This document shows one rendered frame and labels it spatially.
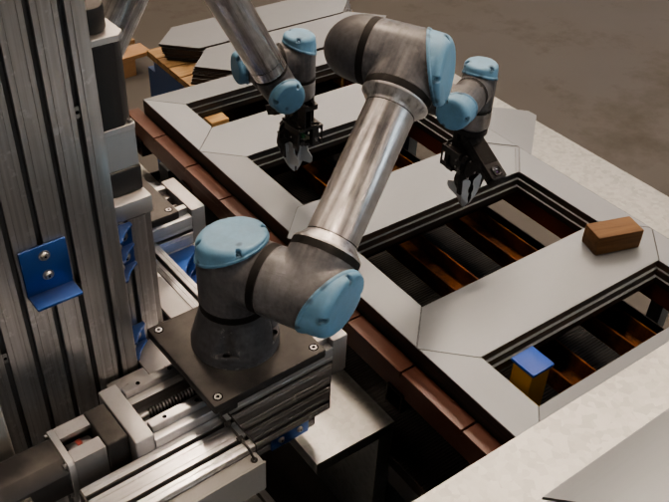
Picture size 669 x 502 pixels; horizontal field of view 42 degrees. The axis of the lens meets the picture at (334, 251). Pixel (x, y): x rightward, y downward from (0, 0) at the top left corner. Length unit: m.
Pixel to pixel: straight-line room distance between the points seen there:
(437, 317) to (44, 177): 0.88
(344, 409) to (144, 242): 0.61
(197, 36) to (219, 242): 1.73
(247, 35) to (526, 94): 3.06
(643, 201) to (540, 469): 1.32
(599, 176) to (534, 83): 2.23
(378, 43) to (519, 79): 3.39
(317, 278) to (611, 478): 0.51
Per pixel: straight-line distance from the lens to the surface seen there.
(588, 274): 2.01
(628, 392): 1.50
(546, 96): 4.66
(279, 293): 1.29
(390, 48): 1.42
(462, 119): 1.78
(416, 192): 2.18
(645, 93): 4.88
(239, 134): 2.39
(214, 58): 2.84
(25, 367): 1.48
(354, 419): 1.85
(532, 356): 1.75
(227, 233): 1.35
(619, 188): 2.56
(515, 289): 1.92
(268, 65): 1.77
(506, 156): 2.37
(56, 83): 1.24
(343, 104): 2.55
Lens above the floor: 2.08
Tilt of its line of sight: 38 degrees down
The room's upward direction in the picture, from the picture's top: 3 degrees clockwise
